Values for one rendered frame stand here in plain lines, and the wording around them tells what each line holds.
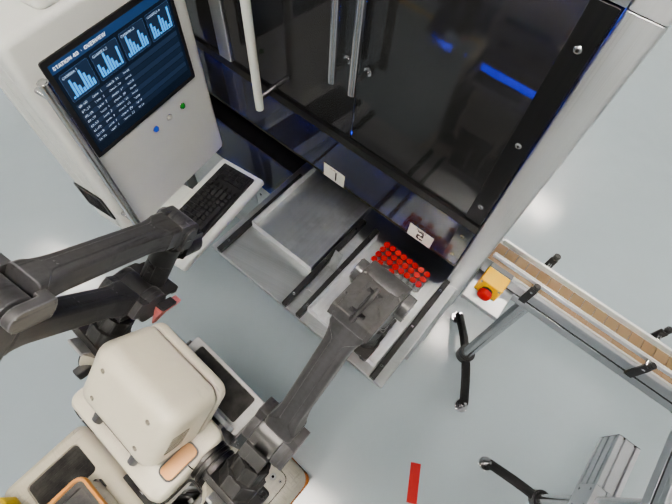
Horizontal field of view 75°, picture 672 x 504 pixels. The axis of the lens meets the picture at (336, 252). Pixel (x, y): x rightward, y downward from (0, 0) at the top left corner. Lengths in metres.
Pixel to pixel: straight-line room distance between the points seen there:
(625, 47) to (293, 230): 1.03
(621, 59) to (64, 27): 1.08
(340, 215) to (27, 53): 0.93
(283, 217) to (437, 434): 1.27
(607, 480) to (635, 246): 1.59
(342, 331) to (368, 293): 0.07
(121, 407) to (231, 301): 1.53
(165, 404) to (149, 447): 0.08
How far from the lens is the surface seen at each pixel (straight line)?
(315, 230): 1.48
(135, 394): 0.84
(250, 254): 1.45
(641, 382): 1.62
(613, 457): 1.91
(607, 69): 0.83
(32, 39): 1.19
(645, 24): 0.80
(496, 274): 1.35
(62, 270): 0.76
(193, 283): 2.43
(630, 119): 3.77
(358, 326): 0.64
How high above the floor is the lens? 2.16
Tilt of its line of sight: 62 degrees down
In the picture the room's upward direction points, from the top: 6 degrees clockwise
